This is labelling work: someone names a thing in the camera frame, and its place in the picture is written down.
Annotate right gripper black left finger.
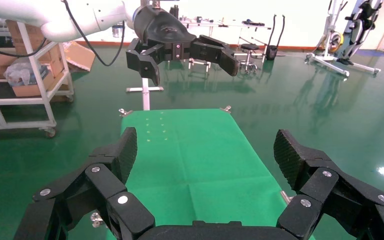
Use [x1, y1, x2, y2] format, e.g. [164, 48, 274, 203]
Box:
[13, 126, 156, 240]

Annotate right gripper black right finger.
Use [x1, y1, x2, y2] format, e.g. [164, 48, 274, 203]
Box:
[273, 129, 384, 240]

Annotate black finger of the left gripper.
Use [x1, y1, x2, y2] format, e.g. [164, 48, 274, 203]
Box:
[125, 38, 162, 86]
[190, 34, 240, 78]

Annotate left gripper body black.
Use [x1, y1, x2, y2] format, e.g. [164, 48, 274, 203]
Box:
[132, 5, 198, 62]

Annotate flat cardboard sheet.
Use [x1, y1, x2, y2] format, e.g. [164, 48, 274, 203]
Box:
[63, 41, 96, 73]

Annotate brown cardboard box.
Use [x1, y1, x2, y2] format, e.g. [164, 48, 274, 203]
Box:
[41, 43, 65, 78]
[5, 19, 47, 56]
[11, 70, 56, 98]
[0, 49, 18, 80]

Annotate white low stand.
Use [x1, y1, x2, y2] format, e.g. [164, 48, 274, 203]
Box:
[187, 57, 212, 73]

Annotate white long work table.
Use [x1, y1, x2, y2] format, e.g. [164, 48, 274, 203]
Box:
[178, 18, 273, 46]

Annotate white T-shaped floor stand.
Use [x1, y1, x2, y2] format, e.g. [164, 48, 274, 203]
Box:
[125, 77, 165, 112]

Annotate black round stool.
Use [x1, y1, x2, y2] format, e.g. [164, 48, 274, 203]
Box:
[239, 43, 261, 75]

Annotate metal canister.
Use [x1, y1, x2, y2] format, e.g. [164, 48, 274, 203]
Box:
[111, 23, 124, 38]

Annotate black tools on table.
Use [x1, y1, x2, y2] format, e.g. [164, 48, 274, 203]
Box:
[241, 19, 266, 27]

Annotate black base with curved rods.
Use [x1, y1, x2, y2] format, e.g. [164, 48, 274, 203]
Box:
[265, 14, 286, 62]

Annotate green table cloth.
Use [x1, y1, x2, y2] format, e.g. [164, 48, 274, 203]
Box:
[105, 108, 315, 240]

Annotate white metal rack cart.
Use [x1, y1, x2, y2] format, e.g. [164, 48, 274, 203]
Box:
[0, 21, 75, 138]

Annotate clear plastic bag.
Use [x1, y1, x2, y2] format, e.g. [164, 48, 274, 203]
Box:
[3, 61, 50, 88]

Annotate white exercise bike yellow wheel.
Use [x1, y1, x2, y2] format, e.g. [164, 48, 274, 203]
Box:
[306, 0, 351, 79]

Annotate black and white leg machine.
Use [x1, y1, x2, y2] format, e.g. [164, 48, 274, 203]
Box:
[336, 0, 383, 75]

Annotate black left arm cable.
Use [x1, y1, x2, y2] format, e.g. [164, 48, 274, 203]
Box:
[62, 0, 127, 67]

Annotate loose black cable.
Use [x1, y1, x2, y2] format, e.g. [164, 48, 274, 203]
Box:
[0, 38, 48, 59]

